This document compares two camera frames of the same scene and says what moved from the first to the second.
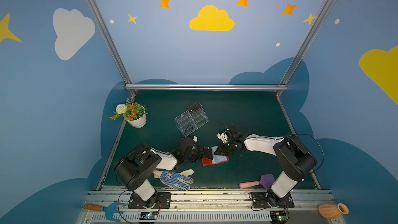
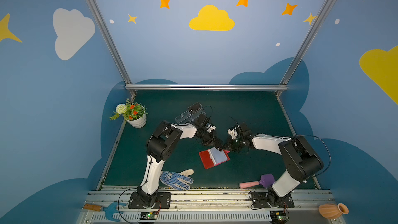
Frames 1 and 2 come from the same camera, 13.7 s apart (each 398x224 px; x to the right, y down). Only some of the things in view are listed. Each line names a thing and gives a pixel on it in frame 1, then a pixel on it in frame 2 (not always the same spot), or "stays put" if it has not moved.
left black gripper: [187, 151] → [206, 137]
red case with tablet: [216, 159] stays put
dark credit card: [195, 107] stays put
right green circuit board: [278, 217] stays put
